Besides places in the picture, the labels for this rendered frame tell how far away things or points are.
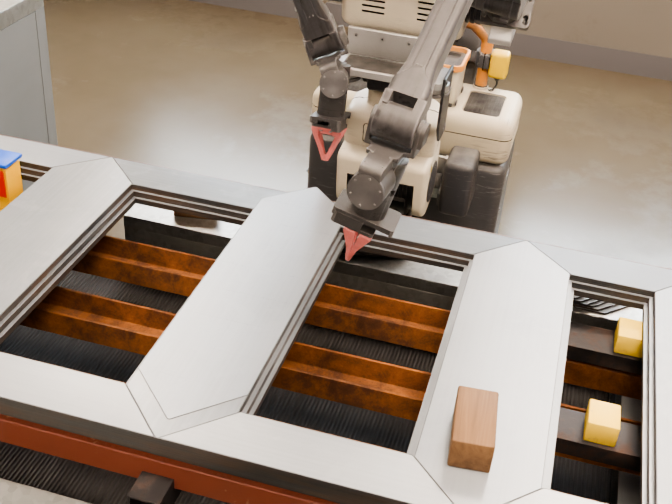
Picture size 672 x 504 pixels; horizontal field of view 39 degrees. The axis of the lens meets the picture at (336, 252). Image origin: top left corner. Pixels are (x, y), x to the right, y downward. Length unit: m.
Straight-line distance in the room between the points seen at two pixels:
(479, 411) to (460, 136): 1.22
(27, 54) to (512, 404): 1.51
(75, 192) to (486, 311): 0.85
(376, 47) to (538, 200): 1.84
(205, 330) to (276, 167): 2.35
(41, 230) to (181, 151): 2.17
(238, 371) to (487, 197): 1.23
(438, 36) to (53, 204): 0.86
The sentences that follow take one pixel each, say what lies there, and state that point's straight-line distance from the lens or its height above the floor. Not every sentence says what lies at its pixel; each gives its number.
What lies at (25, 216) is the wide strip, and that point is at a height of 0.85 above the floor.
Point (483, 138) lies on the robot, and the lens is 2.48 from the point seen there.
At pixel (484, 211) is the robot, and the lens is 2.57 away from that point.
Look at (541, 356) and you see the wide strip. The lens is 1.60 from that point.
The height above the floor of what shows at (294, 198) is 0.85.
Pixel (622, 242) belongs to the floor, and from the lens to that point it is 3.70.
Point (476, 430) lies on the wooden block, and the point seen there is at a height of 0.90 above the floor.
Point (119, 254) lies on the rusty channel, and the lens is 2.06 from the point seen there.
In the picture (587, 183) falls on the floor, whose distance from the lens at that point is 4.06.
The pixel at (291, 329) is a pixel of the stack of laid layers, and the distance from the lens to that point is 1.60.
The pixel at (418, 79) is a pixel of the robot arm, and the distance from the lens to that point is 1.43.
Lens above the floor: 1.81
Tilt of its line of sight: 33 degrees down
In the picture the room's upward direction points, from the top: 5 degrees clockwise
